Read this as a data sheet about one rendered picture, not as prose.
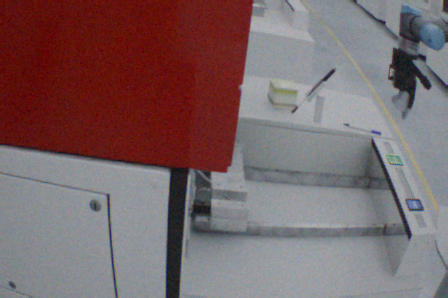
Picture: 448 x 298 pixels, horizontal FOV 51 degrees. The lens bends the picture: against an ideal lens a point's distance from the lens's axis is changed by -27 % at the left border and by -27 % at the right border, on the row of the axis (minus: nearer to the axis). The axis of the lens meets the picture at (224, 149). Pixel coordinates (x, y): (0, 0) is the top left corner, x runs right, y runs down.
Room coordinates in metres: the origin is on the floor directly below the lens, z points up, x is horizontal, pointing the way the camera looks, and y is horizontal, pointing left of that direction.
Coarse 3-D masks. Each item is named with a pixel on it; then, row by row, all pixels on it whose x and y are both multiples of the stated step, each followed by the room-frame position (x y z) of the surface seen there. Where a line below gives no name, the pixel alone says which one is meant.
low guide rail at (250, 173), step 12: (252, 168) 1.46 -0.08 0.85; (264, 168) 1.47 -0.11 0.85; (264, 180) 1.45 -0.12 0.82; (276, 180) 1.46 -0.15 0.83; (288, 180) 1.46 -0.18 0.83; (300, 180) 1.46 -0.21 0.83; (312, 180) 1.46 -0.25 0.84; (324, 180) 1.47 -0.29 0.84; (336, 180) 1.47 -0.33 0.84; (348, 180) 1.47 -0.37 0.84; (360, 180) 1.47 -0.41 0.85
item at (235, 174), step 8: (240, 160) 1.44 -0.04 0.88; (232, 168) 1.39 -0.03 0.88; (240, 168) 1.40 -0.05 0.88; (216, 176) 1.34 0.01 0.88; (224, 176) 1.34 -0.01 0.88; (232, 176) 1.35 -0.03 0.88; (240, 176) 1.35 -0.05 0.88; (216, 224) 1.14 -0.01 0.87; (224, 224) 1.14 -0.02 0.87; (232, 224) 1.14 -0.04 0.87; (240, 224) 1.14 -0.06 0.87
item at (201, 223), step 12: (204, 228) 1.17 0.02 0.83; (252, 228) 1.18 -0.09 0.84; (264, 228) 1.18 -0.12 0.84; (276, 228) 1.19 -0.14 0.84; (288, 228) 1.19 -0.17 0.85; (300, 228) 1.19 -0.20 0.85; (312, 228) 1.19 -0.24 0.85; (324, 228) 1.19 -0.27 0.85; (336, 228) 1.20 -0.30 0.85; (348, 228) 1.20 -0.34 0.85; (360, 228) 1.20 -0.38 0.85; (372, 228) 1.20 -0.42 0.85
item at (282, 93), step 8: (272, 80) 1.66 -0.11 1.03; (280, 80) 1.67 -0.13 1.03; (272, 88) 1.64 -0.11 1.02; (280, 88) 1.61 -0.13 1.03; (288, 88) 1.62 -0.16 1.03; (296, 88) 1.63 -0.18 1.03; (272, 96) 1.63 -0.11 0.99; (280, 96) 1.61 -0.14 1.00; (288, 96) 1.62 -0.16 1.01; (296, 96) 1.62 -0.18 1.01; (272, 104) 1.62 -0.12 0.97; (280, 104) 1.61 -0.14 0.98; (288, 104) 1.62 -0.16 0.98; (296, 104) 1.63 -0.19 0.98
